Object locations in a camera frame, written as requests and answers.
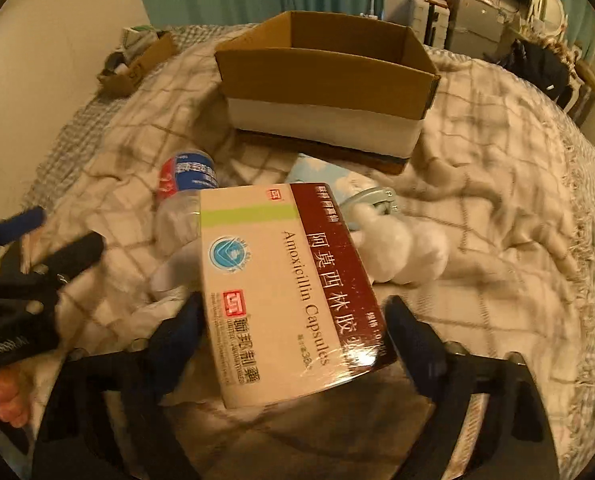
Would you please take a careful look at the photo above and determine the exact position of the person's left hand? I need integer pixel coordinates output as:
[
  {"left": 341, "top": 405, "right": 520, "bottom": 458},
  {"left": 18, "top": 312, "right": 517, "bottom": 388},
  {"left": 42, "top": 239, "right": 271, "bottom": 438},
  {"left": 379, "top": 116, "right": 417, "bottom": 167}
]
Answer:
[{"left": 0, "top": 364, "right": 30, "bottom": 428}]

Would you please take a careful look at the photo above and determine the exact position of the grey checkered bed sheet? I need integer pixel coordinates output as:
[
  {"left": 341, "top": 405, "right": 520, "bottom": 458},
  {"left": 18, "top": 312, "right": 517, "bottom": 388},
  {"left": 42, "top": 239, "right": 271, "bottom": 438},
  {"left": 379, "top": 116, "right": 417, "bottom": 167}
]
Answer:
[{"left": 22, "top": 23, "right": 595, "bottom": 480}]

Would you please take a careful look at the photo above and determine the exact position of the cream plaid blanket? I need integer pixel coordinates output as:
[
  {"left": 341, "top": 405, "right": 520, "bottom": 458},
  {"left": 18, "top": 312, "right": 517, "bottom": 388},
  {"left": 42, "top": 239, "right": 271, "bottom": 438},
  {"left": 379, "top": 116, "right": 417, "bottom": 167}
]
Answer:
[{"left": 24, "top": 27, "right": 591, "bottom": 480}]

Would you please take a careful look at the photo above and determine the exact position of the white oval vanity mirror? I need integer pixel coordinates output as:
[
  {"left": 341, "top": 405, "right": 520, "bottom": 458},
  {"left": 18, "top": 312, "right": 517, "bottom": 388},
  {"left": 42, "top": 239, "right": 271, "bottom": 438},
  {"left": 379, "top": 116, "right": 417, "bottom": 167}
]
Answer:
[{"left": 529, "top": 0, "right": 567, "bottom": 41}]

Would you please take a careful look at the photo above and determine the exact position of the light blue tissue pack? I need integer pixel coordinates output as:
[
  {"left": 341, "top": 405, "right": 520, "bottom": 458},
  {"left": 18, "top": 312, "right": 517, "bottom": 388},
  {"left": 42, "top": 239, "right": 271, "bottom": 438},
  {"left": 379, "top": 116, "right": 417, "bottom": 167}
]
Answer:
[{"left": 285, "top": 154, "right": 378, "bottom": 205}]

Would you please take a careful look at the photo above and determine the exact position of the grey mini fridge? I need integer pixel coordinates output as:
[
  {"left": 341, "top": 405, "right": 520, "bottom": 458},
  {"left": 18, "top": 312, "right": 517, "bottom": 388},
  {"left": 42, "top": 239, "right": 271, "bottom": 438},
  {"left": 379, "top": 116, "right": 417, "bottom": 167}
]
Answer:
[{"left": 446, "top": 0, "right": 510, "bottom": 58}]

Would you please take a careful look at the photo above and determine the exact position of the large open cardboard box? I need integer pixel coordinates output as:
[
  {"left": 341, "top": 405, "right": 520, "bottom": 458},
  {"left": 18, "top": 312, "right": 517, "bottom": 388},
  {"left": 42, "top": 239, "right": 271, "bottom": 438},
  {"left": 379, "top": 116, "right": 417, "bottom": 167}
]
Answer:
[{"left": 215, "top": 11, "right": 441, "bottom": 159}]

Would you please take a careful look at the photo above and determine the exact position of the small brown SF cardboard box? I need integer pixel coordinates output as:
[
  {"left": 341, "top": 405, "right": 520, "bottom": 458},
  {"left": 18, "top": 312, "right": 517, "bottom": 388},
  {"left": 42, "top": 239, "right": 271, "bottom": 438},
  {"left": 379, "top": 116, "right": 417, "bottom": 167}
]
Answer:
[{"left": 96, "top": 26, "right": 178, "bottom": 99}]

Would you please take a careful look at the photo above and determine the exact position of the amoxicillin capsules medicine box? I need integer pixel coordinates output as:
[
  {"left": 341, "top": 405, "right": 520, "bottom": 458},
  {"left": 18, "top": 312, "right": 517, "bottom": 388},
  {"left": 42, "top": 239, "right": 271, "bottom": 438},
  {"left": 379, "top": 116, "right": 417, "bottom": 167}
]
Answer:
[{"left": 200, "top": 183, "right": 396, "bottom": 408}]

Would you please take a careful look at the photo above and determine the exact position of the white suitcase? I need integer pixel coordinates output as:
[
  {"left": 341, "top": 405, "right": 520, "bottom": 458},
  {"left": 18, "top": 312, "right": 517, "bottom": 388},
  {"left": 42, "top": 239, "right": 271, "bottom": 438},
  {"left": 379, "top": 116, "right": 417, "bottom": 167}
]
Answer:
[{"left": 410, "top": 0, "right": 450, "bottom": 48}]

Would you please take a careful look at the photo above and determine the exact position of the black clothing on chair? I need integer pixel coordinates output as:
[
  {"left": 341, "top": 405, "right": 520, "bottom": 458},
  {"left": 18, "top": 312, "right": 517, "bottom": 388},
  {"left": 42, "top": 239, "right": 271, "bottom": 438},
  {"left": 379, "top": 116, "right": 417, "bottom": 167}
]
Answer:
[{"left": 497, "top": 39, "right": 570, "bottom": 101}]

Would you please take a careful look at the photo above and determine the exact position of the white plush bear toy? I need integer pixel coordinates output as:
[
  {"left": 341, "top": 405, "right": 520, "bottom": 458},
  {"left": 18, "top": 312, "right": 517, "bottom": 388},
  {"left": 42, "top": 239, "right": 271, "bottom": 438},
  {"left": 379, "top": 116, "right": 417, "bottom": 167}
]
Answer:
[{"left": 351, "top": 204, "right": 450, "bottom": 285}]

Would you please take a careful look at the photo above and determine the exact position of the clear plastic water bottle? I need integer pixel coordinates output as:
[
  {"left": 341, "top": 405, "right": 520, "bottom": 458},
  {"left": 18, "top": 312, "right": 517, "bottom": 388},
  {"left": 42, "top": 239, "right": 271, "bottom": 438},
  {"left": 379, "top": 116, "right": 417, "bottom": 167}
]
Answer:
[{"left": 150, "top": 151, "right": 218, "bottom": 299}]

